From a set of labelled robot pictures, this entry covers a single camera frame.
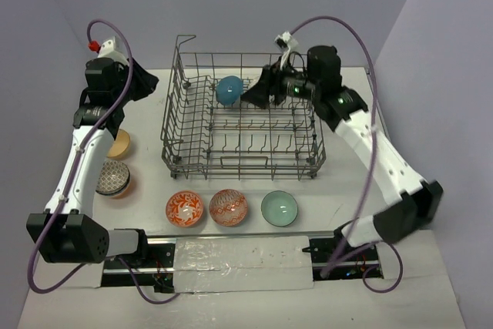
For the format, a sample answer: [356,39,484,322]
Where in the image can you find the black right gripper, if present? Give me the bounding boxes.
[242,54,321,108]

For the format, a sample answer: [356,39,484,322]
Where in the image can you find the white bowl orange rim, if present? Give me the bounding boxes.
[245,76,263,92]

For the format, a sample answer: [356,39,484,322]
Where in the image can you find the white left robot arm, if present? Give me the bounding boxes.
[26,57,159,267]

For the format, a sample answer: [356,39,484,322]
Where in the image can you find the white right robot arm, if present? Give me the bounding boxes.
[241,45,444,260]

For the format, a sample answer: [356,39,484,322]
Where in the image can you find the tan bowl on table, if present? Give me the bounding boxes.
[106,129,131,159]

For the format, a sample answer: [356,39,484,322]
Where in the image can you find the pale green bowl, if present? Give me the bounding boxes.
[261,190,298,227]

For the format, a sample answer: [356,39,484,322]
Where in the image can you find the orange geometric pattern bowl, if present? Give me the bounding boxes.
[209,189,248,227]

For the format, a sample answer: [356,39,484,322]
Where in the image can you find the orange floral pattern bowl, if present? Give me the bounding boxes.
[165,190,204,227]

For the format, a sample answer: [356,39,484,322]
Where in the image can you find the white taped sheet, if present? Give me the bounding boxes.
[173,236,314,293]

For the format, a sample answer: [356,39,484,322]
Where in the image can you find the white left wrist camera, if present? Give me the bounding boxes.
[88,36,128,65]

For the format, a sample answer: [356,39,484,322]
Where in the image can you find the grey wire dish rack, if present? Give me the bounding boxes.
[161,35,326,180]

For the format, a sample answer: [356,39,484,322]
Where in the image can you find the black mounting rail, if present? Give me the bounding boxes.
[101,236,383,294]

